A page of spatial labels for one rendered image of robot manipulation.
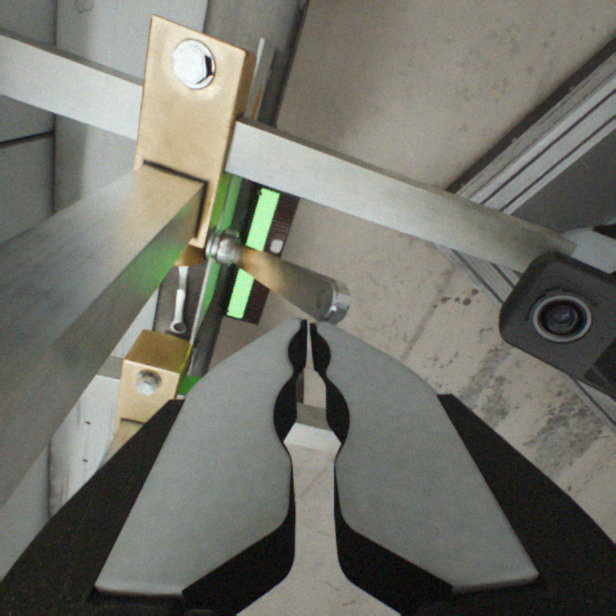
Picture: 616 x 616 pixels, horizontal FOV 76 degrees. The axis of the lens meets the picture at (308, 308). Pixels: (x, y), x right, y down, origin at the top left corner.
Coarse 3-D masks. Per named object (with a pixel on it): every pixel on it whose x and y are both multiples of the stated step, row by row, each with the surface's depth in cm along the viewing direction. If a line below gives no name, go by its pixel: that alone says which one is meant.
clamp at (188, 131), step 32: (160, 32) 20; (192, 32) 20; (160, 64) 20; (224, 64) 20; (160, 96) 21; (192, 96) 21; (224, 96) 21; (160, 128) 22; (192, 128) 22; (224, 128) 22; (160, 160) 23; (192, 160) 23; (224, 160) 23; (224, 192) 28; (192, 256) 27
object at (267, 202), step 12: (264, 192) 41; (264, 204) 41; (264, 216) 42; (252, 228) 42; (264, 228) 42; (252, 240) 43; (264, 240) 43; (240, 276) 45; (240, 288) 46; (240, 300) 47; (228, 312) 48; (240, 312) 48
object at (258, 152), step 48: (0, 48) 21; (48, 48) 22; (48, 96) 22; (96, 96) 22; (240, 144) 23; (288, 144) 23; (288, 192) 25; (336, 192) 25; (384, 192) 25; (432, 192) 25; (432, 240) 26; (480, 240) 26; (528, 240) 27
